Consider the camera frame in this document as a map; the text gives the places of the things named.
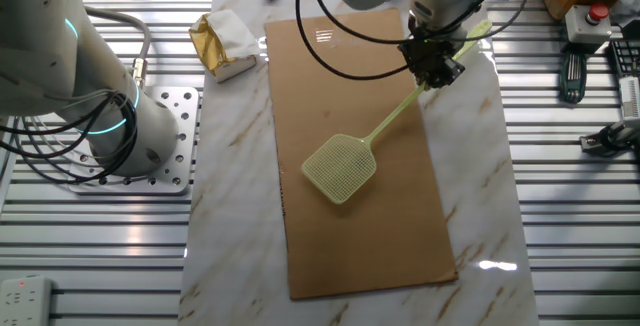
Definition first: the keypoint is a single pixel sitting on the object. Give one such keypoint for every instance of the brown cardboard sheet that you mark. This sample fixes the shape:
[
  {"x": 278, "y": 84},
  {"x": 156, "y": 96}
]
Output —
[{"x": 350, "y": 246}]

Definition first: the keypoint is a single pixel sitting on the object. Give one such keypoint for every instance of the black keyboard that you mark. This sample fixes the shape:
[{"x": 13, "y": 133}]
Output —
[{"x": 627, "y": 58}]

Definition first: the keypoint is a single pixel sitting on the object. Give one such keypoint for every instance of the gold wrapped tissue pack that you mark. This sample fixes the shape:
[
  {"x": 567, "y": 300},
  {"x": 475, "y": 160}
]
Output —
[{"x": 220, "y": 41}]

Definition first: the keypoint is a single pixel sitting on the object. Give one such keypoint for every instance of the grey box red stop button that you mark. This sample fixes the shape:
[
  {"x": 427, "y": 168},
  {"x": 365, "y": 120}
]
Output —
[{"x": 582, "y": 28}]

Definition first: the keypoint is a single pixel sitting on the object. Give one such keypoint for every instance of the silver ribbed adapter box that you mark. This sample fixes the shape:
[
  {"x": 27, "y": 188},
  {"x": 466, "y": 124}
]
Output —
[{"x": 631, "y": 98}]

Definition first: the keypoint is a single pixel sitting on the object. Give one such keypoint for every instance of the grey camera on clamp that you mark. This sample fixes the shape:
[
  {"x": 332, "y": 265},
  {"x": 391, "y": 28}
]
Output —
[{"x": 615, "y": 136}]

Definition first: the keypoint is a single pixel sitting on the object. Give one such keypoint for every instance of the aluminium robot mounting plate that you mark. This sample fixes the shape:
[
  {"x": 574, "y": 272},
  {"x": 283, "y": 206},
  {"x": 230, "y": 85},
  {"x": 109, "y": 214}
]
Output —
[{"x": 192, "y": 126}]

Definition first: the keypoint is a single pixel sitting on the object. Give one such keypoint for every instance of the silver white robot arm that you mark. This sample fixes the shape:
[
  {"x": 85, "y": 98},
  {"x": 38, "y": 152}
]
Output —
[{"x": 40, "y": 66}]

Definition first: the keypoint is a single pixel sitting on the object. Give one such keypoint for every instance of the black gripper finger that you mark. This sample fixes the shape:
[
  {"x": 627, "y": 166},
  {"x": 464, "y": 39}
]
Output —
[
  {"x": 452, "y": 73},
  {"x": 432, "y": 78}
]

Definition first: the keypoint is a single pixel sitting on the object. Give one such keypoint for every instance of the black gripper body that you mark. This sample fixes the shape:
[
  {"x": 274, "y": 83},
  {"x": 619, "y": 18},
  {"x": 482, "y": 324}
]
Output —
[{"x": 427, "y": 51}]

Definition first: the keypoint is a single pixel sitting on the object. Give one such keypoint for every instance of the white power strip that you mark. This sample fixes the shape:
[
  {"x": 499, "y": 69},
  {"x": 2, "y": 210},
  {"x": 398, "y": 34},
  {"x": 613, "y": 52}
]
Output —
[{"x": 25, "y": 300}]

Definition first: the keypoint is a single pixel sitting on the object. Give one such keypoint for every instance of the green hex key set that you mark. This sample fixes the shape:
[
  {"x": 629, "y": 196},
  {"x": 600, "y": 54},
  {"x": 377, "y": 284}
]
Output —
[{"x": 573, "y": 78}]

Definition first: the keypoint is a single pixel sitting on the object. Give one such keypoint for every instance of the yellow-green plastic flyswatter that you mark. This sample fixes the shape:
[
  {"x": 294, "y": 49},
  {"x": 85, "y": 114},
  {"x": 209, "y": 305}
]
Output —
[{"x": 340, "y": 168}]

